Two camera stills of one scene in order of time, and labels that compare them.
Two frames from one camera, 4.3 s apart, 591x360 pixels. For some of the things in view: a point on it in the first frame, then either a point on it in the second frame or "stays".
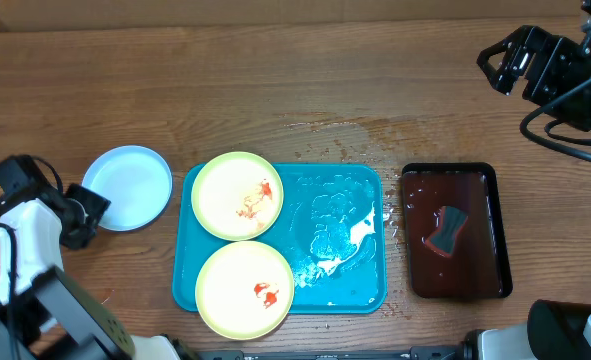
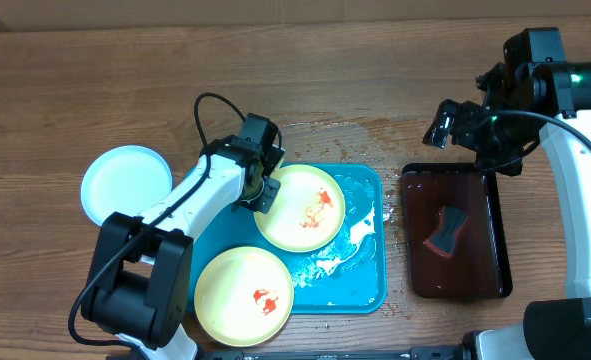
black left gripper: (97, 205) → (265, 202)
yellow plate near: (245, 290) stays
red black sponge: (441, 240) stays
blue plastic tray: (331, 232) stays
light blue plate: (136, 180) stays
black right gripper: (548, 52) → (509, 160)
